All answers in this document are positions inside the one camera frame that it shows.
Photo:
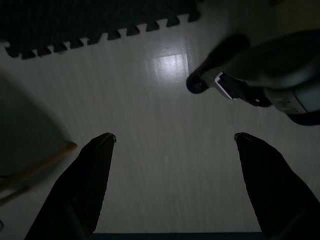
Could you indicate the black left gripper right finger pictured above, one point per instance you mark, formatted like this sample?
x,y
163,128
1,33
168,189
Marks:
x,y
280,195

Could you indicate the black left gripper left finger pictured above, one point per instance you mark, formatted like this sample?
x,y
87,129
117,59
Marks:
x,y
80,190

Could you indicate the white chair wooden legs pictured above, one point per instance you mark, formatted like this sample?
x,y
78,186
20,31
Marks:
x,y
50,160

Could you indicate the dark foam puzzle mat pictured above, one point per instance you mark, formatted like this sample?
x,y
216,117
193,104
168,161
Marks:
x,y
75,22

